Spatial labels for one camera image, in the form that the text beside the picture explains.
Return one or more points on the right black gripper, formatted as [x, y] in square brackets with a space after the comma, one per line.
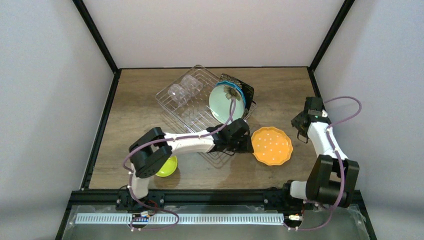
[298, 121]

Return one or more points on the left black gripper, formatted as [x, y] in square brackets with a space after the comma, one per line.
[246, 143]

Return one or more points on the orange plate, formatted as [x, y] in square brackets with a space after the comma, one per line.
[271, 146]

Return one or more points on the light blue floral plate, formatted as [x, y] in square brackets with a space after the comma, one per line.
[220, 106]

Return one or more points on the black floral square plate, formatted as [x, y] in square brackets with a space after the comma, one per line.
[247, 90]

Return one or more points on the metal wire dish rack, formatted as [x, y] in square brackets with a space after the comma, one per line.
[196, 115]

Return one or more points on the clear plastic glass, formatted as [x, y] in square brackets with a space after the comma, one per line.
[191, 85]
[179, 94]

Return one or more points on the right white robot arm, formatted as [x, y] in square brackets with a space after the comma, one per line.
[333, 178]

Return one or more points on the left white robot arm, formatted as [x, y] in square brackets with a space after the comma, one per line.
[151, 151]

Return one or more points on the yellow-green small bowl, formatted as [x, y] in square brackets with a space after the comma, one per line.
[168, 168]

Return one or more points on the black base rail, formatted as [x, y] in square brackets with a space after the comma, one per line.
[270, 198]

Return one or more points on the right black frame post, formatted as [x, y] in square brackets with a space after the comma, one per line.
[335, 26]

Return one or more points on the black frame post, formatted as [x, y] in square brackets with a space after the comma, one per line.
[90, 24]
[335, 26]

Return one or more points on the white slotted cable duct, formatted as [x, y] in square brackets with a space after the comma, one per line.
[182, 219]

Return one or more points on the left black frame post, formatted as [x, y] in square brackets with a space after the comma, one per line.
[90, 24]

